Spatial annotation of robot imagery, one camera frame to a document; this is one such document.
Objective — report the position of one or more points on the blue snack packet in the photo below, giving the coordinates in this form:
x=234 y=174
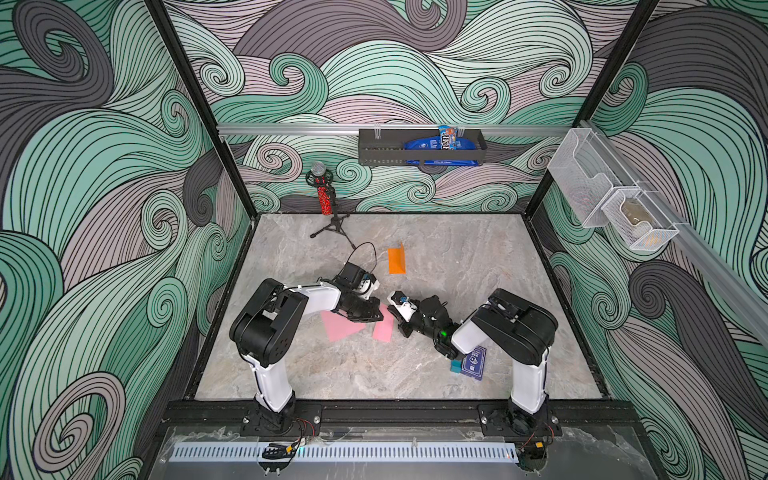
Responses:
x=447 y=139

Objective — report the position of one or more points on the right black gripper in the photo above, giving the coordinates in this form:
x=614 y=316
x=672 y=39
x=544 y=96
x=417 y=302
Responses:
x=408 y=328

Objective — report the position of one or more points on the aluminium rail back wall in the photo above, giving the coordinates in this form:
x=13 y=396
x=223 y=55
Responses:
x=342 y=129

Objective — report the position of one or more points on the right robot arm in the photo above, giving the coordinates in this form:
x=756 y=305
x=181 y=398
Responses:
x=523 y=330

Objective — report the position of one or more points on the pink paper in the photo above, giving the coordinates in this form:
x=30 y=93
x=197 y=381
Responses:
x=338 y=327
x=383 y=329

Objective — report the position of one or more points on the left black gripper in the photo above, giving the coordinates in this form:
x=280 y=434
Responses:
x=368 y=316

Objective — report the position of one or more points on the aluminium rail wall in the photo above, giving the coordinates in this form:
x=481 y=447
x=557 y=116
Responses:
x=342 y=129
x=744 y=302

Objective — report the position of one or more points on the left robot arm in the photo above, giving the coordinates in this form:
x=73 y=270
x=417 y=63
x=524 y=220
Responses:
x=264 y=330

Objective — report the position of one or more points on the microphone on tripod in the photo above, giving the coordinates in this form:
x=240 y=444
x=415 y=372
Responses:
x=321 y=178

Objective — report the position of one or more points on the aluminium rail right wall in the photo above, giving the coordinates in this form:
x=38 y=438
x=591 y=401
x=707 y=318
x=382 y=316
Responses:
x=744 y=302

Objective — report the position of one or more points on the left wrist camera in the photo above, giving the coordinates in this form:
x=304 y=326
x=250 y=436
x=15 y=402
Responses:
x=367 y=286

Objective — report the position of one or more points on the white slotted cable duct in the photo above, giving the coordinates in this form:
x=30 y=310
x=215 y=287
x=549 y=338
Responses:
x=387 y=452

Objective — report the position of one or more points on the blue card box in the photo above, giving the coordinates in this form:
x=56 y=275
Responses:
x=473 y=363

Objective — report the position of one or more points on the orange square paper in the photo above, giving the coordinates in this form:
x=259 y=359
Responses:
x=396 y=260

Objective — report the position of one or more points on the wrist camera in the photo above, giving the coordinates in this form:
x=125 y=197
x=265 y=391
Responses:
x=402 y=306
x=367 y=286

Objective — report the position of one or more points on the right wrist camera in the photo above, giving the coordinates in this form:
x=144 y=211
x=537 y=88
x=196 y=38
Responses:
x=402 y=306

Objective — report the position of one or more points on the black wall shelf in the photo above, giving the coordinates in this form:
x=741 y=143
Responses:
x=385 y=148

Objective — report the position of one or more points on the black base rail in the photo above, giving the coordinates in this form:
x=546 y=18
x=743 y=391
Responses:
x=396 y=412

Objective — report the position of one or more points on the small clear plastic bin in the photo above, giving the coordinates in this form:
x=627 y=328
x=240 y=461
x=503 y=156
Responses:
x=638 y=220

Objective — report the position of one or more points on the large clear plastic bin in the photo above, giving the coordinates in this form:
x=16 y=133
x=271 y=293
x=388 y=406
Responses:
x=581 y=171

